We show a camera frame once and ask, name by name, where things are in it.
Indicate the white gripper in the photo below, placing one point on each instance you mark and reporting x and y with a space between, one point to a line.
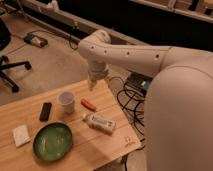
97 71

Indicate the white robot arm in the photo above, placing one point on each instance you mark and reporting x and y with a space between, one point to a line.
179 102

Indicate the white paper cup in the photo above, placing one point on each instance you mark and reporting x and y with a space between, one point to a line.
67 102

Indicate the black box under table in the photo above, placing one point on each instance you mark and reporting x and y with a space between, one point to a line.
138 81

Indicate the black remote control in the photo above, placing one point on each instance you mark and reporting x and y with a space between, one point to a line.
45 112

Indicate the green round plate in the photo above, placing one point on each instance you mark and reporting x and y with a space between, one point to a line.
52 142

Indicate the white folded cloth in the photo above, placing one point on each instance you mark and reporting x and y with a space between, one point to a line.
21 135

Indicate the black office chair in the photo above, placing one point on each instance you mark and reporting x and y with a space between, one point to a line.
5 38

